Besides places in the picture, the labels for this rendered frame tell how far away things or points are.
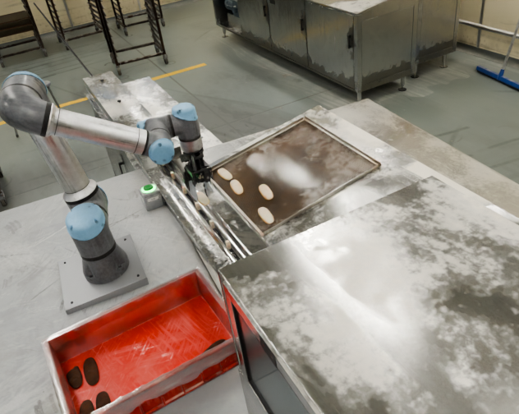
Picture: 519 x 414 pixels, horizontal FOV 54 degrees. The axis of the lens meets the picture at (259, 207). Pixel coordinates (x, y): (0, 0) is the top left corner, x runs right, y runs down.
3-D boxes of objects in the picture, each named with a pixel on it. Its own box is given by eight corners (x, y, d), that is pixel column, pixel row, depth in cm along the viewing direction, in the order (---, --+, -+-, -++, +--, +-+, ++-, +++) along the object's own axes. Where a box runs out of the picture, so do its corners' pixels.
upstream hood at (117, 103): (86, 89, 312) (81, 76, 308) (114, 81, 318) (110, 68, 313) (145, 173, 218) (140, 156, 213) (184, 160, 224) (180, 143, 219)
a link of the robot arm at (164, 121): (137, 131, 153) (172, 123, 154) (134, 117, 162) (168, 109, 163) (144, 154, 157) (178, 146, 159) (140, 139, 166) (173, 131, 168)
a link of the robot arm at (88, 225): (78, 263, 158) (61, 229, 150) (79, 237, 169) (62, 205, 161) (116, 251, 160) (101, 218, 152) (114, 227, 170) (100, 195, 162)
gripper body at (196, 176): (194, 189, 171) (187, 158, 164) (185, 177, 177) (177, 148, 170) (214, 181, 173) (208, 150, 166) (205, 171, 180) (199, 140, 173)
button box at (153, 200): (143, 209, 206) (136, 187, 200) (162, 203, 209) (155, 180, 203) (149, 219, 200) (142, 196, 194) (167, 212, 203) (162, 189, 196)
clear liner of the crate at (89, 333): (50, 361, 142) (37, 338, 136) (204, 287, 159) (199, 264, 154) (79, 459, 117) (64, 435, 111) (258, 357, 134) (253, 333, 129)
